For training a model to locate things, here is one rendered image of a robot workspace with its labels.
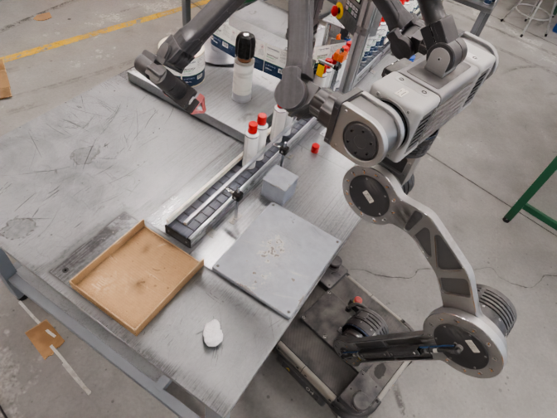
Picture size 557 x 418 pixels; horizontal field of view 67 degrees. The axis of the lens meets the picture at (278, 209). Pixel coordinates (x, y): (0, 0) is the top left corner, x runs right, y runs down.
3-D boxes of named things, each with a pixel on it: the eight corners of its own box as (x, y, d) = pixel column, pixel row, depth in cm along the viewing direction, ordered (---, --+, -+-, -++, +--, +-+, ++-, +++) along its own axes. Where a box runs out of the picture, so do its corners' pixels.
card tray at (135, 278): (144, 226, 143) (142, 218, 140) (204, 264, 136) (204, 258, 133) (71, 288, 125) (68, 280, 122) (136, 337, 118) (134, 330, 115)
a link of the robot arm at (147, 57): (170, 45, 112) (191, 56, 119) (144, 27, 116) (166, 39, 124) (150, 85, 115) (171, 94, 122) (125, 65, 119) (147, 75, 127)
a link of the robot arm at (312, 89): (324, 89, 93) (332, 96, 98) (291, 69, 97) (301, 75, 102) (302, 125, 95) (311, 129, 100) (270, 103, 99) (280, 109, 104)
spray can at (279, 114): (273, 133, 176) (280, 92, 160) (283, 139, 174) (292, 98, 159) (267, 140, 173) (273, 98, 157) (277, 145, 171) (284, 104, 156)
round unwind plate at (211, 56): (214, 28, 226) (214, 26, 225) (260, 50, 218) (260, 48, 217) (175, 49, 208) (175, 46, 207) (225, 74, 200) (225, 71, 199)
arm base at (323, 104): (327, 146, 96) (341, 103, 87) (302, 128, 99) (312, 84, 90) (350, 131, 101) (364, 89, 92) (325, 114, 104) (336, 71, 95)
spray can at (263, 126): (255, 150, 168) (260, 109, 152) (266, 156, 166) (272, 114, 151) (248, 157, 165) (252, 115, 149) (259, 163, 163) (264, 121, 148)
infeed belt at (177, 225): (365, 51, 240) (368, 45, 237) (379, 57, 238) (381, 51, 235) (167, 232, 141) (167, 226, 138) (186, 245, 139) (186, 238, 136)
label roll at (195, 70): (175, 93, 185) (172, 63, 174) (152, 70, 194) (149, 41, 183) (213, 80, 195) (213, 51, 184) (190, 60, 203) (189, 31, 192)
